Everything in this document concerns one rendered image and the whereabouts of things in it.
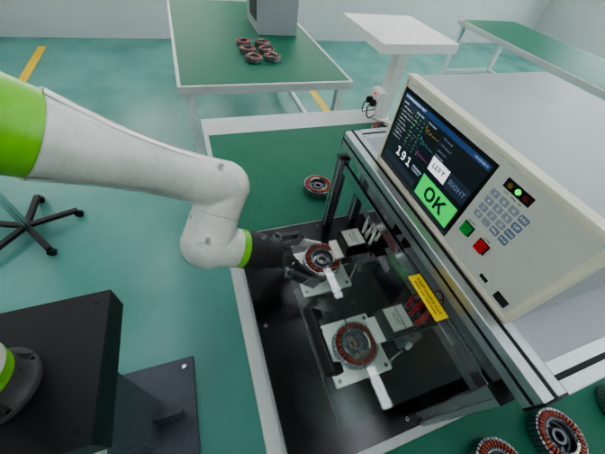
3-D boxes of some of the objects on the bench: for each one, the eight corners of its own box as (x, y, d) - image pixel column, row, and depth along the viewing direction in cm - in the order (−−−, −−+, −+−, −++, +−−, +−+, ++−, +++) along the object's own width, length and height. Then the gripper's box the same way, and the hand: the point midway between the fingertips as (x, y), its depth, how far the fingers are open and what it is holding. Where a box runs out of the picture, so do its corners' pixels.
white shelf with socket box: (353, 150, 137) (383, 43, 103) (325, 112, 159) (343, 13, 124) (413, 144, 147) (460, 44, 113) (379, 108, 169) (410, 15, 134)
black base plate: (293, 481, 58) (294, 481, 57) (237, 239, 96) (236, 235, 94) (471, 401, 72) (476, 399, 70) (360, 216, 109) (362, 213, 108)
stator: (517, 428, 69) (528, 426, 66) (539, 399, 73) (550, 396, 71) (564, 480, 63) (578, 481, 60) (584, 445, 68) (599, 444, 65)
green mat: (230, 236, 97) (230, 235, 96) (208, 135, 133) (208, 135, 132) (450, 196, 123) (451, 195, 123) (383, 122, 159) (383, 121, 159)
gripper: (246, 226, 80) (305, 238, 94) (266, 301, 66) (332, 303, 80) (259, 208, 76) (319, 223, 90) (284, 284, 62) (349, 288, 76)
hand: (320, 260), depth 84 cm, fingers closed on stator, 11 cm apart
